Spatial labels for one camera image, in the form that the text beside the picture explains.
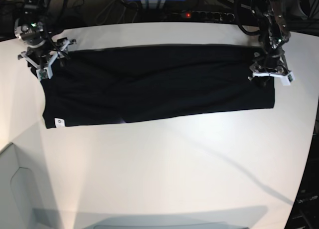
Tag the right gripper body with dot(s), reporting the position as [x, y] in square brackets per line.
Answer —
[43, 57]

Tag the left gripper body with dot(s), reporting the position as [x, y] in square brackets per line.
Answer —
[269, 65]

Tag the black T-shirt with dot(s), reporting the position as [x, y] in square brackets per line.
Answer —
[144, 83]

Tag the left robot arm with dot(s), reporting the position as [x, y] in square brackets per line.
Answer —
[272, 34]

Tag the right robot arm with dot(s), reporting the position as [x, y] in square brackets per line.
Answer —
[35, 27]

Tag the white shirt label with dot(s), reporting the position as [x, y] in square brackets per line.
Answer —
[59, 122]

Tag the black power strip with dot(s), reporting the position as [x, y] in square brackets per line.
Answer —
[201, 16]

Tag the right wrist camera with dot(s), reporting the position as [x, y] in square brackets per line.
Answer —
[45, 73]

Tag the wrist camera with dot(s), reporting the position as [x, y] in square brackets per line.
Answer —
[45, 73]
[288, 79]

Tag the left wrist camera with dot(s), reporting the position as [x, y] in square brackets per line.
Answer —
[288, 79]

